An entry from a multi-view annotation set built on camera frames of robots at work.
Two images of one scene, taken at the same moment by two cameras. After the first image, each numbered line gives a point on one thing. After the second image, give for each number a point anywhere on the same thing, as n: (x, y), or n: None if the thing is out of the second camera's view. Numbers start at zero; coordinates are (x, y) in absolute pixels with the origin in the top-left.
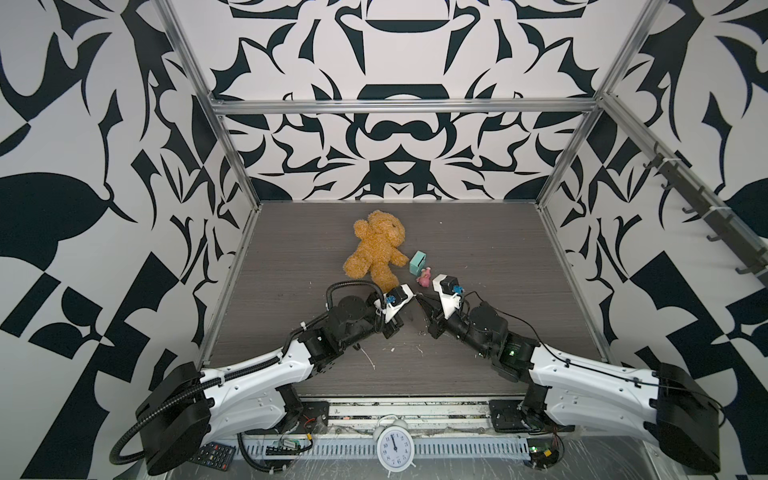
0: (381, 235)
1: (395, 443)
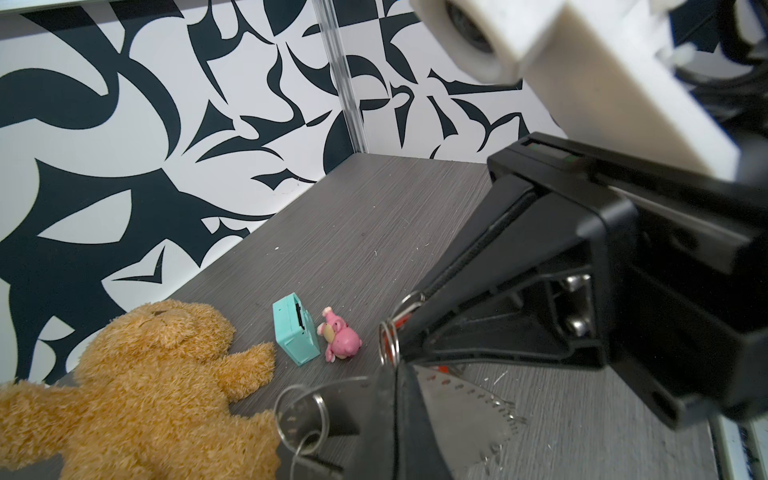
0: (153, 399)
1: None
